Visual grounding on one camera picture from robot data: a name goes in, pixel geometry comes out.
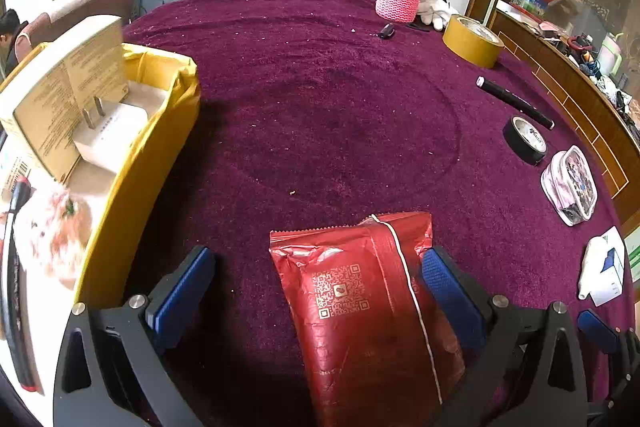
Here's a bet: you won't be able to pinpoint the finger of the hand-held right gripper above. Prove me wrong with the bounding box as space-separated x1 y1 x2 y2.
576 309 636 388

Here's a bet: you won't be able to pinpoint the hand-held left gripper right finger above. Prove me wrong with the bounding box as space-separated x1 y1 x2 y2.
420 246 588 427

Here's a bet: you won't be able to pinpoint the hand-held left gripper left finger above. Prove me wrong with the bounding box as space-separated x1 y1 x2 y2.
52 245 217 427

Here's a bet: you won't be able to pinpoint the red foil packet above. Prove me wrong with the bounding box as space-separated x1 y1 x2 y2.
269 211 467 427

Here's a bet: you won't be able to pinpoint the yellow cardboard box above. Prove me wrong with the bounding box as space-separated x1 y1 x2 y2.
0 42 202 308

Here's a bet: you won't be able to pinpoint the white plug adapter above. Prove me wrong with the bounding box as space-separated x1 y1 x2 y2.
72 96 151 175

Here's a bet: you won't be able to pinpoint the white blue box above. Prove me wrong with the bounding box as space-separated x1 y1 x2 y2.
577 226 627 307

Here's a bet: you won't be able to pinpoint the green white box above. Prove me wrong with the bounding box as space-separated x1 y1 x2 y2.
622 227 640 285

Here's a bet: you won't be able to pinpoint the clear zip pouch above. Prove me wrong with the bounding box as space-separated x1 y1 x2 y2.
540 145 599 227

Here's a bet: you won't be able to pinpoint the black tape roll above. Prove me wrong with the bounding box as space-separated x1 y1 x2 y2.
502 116 549 166

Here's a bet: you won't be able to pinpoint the black pen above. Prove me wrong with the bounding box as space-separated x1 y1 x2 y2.
475 77 556 130

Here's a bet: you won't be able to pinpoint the wooden cabinet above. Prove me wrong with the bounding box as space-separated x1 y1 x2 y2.
492 12 640 248

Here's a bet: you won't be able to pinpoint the beige printed box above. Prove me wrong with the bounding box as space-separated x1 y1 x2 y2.
0 14 131 185

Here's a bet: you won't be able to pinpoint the yellow tape roll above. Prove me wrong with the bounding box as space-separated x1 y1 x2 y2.
442 14 506 69

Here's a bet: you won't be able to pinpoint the white gloves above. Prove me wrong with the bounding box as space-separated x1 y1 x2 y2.
415 0 460 32

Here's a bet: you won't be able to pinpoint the white green kettle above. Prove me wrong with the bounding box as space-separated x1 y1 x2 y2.
597 32 623 78

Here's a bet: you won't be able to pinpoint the reddish brown chair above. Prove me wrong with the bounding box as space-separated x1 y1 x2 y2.
15 0 142 62

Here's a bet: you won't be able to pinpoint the black cable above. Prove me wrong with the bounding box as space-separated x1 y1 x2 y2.
0 177 43 395

